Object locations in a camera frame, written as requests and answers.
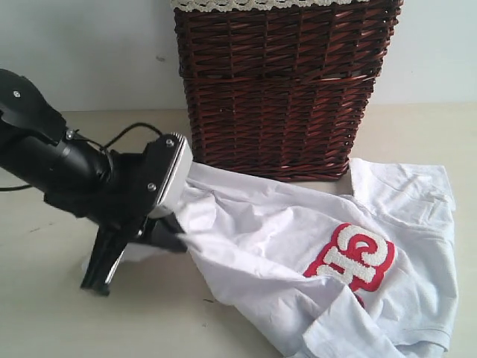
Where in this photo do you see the white t-shirt red patch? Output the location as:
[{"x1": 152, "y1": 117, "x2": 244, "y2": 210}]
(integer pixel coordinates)
[{"x1": 80, "y1": 157, "x2": 459, "y2": 358}]

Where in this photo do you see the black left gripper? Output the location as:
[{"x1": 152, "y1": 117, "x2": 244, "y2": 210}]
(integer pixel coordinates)
[{"x1": 44, "y1": 151, "x2": 187, "y2": 297}]

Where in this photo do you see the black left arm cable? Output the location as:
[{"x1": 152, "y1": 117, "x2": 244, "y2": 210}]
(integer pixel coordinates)
[{"x1": 100, "y1": 122, "x2": 167, "y2": 150}]

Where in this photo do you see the dark brown wicker basket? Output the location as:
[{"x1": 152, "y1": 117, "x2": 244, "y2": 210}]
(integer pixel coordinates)
[{"x1": 173, "y1": 0, "x2": 402, "y2": 181}]

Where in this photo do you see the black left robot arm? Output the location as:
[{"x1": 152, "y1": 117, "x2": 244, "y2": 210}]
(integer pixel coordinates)
[{"x1": 1, "y1": 69, "x2": 192, "y2": 296}]

